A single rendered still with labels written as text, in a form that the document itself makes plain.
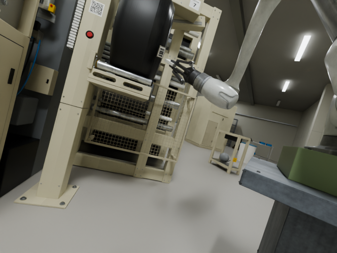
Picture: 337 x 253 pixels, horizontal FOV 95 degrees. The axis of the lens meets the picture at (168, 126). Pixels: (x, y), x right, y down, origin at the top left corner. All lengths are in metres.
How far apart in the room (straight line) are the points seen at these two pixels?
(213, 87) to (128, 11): 0.58
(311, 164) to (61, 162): 1.20
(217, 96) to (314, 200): 0.47
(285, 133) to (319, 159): 12.70
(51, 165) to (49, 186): 0.13
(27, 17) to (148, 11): 0.59
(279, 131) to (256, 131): 1.36
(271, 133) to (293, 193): 12.76
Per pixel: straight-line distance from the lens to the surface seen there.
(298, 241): 0.59
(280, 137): 13.19
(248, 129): 13.19
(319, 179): 0.54
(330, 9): 0.57
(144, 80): 1.01
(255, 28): 0.84
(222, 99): 0.71
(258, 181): 0.42
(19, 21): 1.15
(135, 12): 0.99
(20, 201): 1.31
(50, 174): 1.26
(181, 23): 1.72
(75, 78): 1.13
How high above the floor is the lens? 0.71
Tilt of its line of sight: 3 degrees down
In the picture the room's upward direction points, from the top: 17 degrees clockwise
